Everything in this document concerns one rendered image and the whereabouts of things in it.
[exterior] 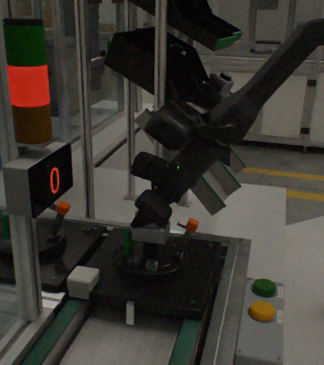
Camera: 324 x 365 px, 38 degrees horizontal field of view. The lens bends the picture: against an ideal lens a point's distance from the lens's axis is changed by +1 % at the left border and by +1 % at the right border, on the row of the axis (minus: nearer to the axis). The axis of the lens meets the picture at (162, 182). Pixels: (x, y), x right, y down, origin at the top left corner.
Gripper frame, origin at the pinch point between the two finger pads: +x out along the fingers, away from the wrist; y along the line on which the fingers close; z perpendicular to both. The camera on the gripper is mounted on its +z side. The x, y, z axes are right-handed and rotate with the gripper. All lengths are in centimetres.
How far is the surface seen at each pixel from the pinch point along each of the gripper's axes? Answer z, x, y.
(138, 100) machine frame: 30, 45, -164
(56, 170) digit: 14.7, -5.2, 18.1
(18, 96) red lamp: 23.8, -11.9, 21.4
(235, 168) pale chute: -13.7, -1.3, -47.6
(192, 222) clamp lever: -7.4, -4.5, 0.7
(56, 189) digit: 13.0, -3.0, 18.8
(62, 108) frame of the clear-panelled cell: 43, 40, -86
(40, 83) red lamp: 22.8, -14.7, 20.0
